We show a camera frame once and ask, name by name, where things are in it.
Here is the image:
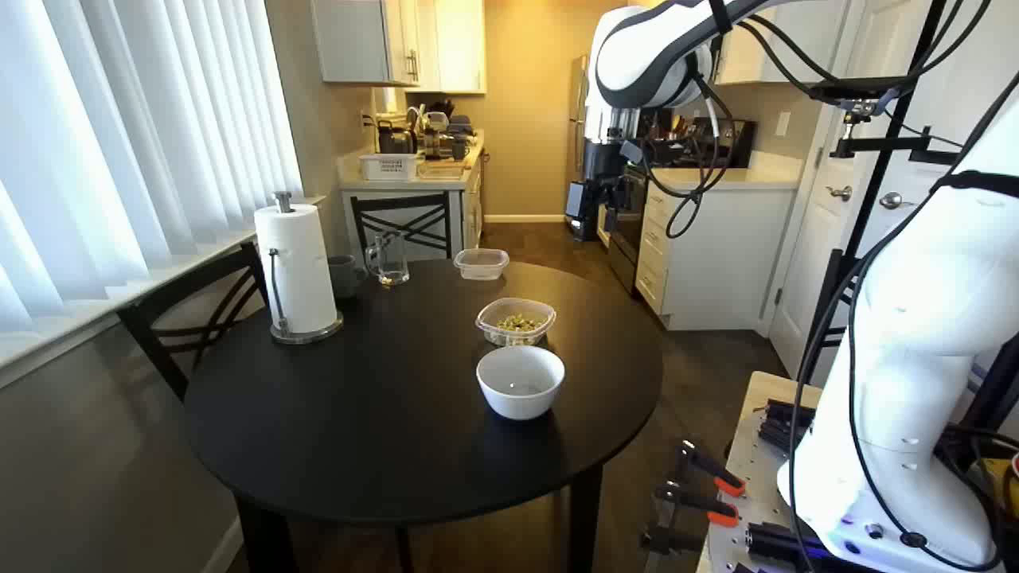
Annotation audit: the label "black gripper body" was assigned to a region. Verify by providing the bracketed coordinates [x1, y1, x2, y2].
[564, 138, 641, 241]

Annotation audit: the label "clear plastic bowl with candies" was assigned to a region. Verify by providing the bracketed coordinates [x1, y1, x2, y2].
[475, 297, 557, 343]

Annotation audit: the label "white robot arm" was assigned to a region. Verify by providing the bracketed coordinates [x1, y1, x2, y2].
[582, 0, 777, 210]

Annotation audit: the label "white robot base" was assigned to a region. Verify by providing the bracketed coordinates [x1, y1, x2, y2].
[777, 103, 1019, 573]

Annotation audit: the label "white ceramic bowl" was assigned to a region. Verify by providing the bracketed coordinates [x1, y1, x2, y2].
[475, 343, 568, 421]

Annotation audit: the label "white kitchen counter cabinet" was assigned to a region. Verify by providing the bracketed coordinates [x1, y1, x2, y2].
[638, 154, 802, 332]

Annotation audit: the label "clear plastic container far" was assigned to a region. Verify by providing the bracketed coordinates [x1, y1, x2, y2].
[454, 248, 509, 280]

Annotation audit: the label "yellow wrapped candies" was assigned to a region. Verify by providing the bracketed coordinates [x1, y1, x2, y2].
[499, 311, 539, 332]

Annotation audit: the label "white upper cabinets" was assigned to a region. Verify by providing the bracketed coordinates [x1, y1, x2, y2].
[308, 0, 488, 97]

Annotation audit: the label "white tub on counter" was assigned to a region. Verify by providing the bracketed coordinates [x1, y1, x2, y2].
[361, 154, 416, 183]

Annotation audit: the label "drinking glass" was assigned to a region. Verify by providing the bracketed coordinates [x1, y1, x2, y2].
[369, 231, 412, 286]

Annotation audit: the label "black chair back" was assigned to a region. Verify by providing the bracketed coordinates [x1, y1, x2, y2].
[349, 195, 453, 262]

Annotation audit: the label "black chair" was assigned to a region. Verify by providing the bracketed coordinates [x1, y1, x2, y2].
[349, 195, 453, 262]
[118, 241, 264, 397]

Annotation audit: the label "white door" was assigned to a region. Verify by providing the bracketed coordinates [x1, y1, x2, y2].
[770, 0, 1019, 376]

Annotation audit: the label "orange black clamp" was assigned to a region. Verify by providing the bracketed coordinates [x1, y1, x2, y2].
[658, 480, 739, 529]
[679, 440, 746, 497]

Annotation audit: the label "paper towel roll on holder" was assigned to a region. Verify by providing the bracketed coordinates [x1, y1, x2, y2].
[256, 191, 344, 343]

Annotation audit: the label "round black table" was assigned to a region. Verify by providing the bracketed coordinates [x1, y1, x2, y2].
[183, 262, 663, 573]

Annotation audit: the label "orange black clamp lower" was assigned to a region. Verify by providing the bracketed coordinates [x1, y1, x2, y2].
[658, 480, 739, 529]

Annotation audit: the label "black chair left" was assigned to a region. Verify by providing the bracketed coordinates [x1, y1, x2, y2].
[118, 241, 264, 397]

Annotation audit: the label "white vertical blinds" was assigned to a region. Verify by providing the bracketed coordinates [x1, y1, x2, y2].
[0, 0, 299, 333]

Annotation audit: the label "black camera stand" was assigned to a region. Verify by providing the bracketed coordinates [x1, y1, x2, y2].
[805, 0, 944, 343]

